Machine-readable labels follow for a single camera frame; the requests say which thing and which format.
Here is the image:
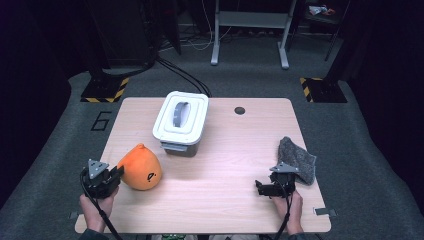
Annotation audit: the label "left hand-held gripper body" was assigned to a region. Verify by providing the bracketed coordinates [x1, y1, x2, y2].
[80, 159, 116, 200]

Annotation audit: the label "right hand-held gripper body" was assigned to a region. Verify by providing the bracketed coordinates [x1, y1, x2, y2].
[269, 162, 300, 198]

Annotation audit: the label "orange plush toy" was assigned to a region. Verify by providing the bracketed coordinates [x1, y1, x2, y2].
[117, 143, 163, 191]

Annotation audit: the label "grey fuzzy cloth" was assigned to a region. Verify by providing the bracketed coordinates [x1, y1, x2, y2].
[277, 136, 317, 186]

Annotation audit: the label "clear grey storage box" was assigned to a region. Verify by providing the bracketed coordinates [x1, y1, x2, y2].
[159, 141, 201, 158]

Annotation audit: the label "white lidded plastic container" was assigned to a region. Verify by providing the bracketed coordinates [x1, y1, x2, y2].
[152, 90, 210, 147]

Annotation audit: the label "person's left hand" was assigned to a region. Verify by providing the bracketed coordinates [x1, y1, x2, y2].
[78, 188, 119, 233]

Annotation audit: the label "person's right hand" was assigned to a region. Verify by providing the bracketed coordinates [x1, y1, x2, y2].
[271, 190, 304, 236]

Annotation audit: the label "dark cabinet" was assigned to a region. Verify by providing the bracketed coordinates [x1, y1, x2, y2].
[84, 0, 158, 68]

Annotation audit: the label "colourful things on dark shelf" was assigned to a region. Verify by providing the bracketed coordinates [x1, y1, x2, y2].
[308, 4, 336, 17]

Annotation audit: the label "right hand-held gripper cable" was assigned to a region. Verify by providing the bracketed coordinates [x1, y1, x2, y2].
[273, 186, 294, 240]

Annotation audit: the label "hand-held gripper cable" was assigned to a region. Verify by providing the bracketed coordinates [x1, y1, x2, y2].
[79, 173, 124, 240]
[273, 186, 294, 240]

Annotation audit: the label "left hand-held gripper cable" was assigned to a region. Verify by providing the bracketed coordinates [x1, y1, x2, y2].
[79, 173, 124, 240]

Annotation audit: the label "black yellow striped base plate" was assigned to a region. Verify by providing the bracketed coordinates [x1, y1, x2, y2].
[80, 77, 130, 104]
[299, 77, 348, 104]

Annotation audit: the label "black floor cables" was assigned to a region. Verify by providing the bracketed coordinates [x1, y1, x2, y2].
[156, 57, 212, 98]

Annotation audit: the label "white cable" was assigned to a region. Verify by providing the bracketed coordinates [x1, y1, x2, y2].
[186, 0, 234, 52]

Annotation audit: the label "white metal desk frame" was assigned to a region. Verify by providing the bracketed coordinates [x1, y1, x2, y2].
[210, 0, 298, 70]

